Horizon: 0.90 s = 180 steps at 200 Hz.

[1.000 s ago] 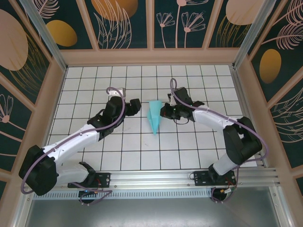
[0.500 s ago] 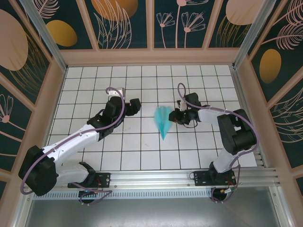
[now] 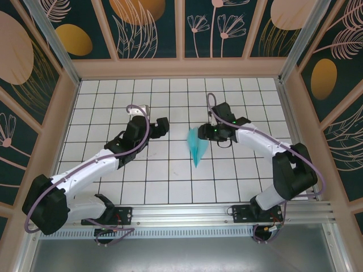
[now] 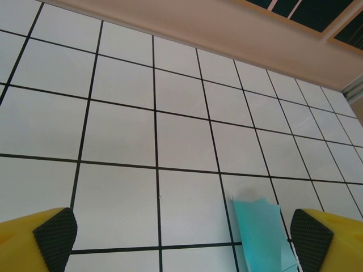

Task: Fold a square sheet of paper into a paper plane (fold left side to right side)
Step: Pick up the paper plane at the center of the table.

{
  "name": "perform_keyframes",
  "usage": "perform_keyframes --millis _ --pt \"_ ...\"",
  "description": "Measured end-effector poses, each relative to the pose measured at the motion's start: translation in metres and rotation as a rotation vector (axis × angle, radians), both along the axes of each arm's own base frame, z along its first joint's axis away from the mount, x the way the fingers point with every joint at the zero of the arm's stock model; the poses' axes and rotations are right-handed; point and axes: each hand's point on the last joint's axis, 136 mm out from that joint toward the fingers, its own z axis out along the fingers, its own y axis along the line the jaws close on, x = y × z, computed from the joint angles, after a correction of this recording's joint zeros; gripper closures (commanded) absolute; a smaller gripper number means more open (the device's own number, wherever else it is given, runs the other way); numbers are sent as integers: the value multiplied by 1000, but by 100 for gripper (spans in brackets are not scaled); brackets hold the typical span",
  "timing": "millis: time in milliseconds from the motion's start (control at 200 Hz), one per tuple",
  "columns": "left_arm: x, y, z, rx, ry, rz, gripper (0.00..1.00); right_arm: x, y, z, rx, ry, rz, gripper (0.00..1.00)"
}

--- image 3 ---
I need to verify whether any teal paper sheet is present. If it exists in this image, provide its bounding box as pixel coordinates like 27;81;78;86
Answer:
186;126;210;169

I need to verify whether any grey metal sheet panel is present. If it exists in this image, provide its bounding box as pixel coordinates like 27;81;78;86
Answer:
28;223;349;272

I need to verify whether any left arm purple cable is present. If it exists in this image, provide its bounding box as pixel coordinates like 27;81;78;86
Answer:
24;104;151;247

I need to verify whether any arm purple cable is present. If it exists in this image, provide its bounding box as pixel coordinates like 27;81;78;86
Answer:
206;92;326;245
24;104;151;247

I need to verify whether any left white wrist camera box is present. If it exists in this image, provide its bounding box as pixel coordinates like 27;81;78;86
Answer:
127;104;151;117

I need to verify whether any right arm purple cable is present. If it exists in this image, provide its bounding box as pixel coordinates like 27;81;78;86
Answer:
206;92;326;245

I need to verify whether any aluminium side rail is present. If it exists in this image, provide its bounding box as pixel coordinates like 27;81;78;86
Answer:
276;79;321;202

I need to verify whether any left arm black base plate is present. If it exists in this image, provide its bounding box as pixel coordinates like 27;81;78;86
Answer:
81;206;134;226

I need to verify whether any long aluminium mounting rail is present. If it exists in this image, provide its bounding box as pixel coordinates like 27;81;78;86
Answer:
27;200;340;227

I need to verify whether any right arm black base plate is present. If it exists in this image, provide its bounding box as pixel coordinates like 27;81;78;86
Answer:
231;204;284;224

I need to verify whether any slotted grey cable duct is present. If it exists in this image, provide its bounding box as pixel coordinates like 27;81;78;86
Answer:
39;225;256;239

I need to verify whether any aluminium frame post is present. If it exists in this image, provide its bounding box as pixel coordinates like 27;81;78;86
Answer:
22;0;82;86
279;0;332;83

